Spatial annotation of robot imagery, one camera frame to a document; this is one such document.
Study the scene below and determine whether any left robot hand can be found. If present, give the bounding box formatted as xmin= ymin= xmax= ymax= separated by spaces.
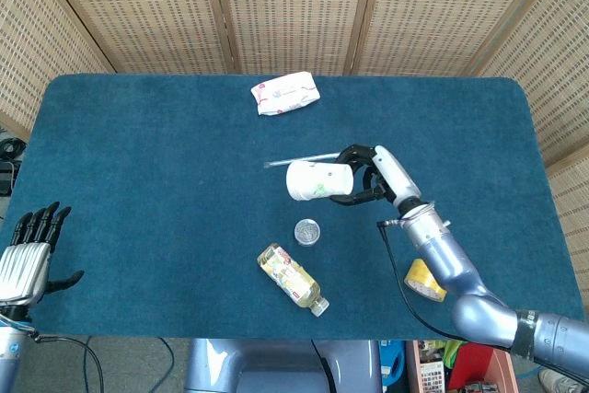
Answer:
xmin=0 ymin=201 xmax=86 ymax=320

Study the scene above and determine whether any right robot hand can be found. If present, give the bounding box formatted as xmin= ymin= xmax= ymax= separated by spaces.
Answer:
xmin=328 ymin=144 xmax=425 ymax=217

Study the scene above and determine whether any white paper cup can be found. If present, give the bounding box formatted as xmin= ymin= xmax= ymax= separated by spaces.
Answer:
xmin=285 ymin=161 xmax=354 ymax=202

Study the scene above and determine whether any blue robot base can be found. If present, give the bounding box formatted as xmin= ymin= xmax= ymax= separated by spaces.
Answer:
xmin=183 ymin=339 xmax=383 ymax=393

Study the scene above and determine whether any clear wrapped straw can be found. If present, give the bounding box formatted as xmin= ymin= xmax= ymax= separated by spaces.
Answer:
xmin=263 ymin=149 xmax=344 ymax=169

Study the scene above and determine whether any grey power adapter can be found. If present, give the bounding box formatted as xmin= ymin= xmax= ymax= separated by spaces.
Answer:
xmin=0 ymin=160 xmax=20 ymax=197

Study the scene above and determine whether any small clear round lid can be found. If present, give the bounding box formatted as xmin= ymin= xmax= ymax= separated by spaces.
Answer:
xmin=294 ymin=218 xmax=323 ymax=247

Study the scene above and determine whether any yellow tape roll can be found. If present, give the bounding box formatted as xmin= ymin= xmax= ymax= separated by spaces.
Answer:
xmin=403 ymin=258 xmax=448 ymax=304

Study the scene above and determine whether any white tissue pack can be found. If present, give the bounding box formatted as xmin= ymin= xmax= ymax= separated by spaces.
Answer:
xmin=249 ymin=71 xmax=321 ymax=117

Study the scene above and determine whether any teal carpet table mat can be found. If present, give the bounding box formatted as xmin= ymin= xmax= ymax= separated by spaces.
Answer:
xmin=0 ymin=73 xmax=585 ymax=341

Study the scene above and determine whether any yellow drink plastic bottle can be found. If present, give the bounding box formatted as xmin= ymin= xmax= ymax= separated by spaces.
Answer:
xmin=257 ymin=242 xmax=330 ymax=318

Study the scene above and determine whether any blue plastic container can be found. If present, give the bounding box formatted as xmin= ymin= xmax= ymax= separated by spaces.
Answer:
xmin=379 ymin=340 xmax=407 ymax=389

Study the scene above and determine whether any pink plastic basket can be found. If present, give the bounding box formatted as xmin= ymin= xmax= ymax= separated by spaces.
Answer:
xmin=404 ymin=340 xmax=447 ymax=393

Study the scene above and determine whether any red box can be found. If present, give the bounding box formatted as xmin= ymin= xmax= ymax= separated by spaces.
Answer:
xmin=446 ymin=343 xmax=517 ymax=393

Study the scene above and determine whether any grey shoe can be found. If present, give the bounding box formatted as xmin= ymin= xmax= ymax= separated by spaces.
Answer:
xmin=537 ymin=367 xmax=588 ymax=393

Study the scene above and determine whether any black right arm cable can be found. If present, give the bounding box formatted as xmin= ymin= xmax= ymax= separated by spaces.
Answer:
xmin=376 ymin=219 xmax=468 ymax=343

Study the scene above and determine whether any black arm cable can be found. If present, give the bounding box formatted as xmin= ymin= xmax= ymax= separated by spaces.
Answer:
xmin=27 ymin=330 xmax=106 ymax=393
xmin=376 ymin=219 xmax=468 ymax=343

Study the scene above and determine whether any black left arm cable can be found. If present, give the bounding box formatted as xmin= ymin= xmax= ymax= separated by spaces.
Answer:
xmin=27 ymin=330 xmax=106 ymax=393

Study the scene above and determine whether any black cable bundle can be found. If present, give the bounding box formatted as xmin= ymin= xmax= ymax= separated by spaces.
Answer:
xmin=0 ymin=136 xmax=25 ymax=160

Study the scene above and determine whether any black floor cable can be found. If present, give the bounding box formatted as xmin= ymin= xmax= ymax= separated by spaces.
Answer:
xmin=145 ymin=337 xmax=177 ymax=393

